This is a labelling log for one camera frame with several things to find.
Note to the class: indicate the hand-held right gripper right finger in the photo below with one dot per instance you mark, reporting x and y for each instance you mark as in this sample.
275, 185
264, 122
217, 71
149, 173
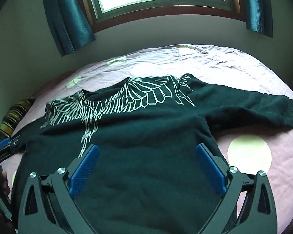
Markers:
211, 173

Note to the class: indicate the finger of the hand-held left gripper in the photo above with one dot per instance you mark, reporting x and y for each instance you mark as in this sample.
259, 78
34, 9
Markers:
4, 143
1, 156

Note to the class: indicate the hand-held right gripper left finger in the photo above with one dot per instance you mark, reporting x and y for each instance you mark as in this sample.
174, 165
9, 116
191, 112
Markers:
84, 170

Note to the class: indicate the black sweater with white print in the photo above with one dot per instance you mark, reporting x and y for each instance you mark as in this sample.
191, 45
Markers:
149, 126

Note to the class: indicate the person's left hand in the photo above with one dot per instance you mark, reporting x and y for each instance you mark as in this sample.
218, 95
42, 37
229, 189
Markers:
4, 180

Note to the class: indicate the striped pillow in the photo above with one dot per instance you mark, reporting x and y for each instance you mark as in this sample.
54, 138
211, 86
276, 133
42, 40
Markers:
13, 117

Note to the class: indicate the pink bed sheet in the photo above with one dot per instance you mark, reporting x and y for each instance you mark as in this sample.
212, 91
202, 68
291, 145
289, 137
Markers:
210, 63

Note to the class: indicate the teal curtain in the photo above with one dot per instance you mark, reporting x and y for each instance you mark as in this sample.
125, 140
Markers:
68, 22
257, 7

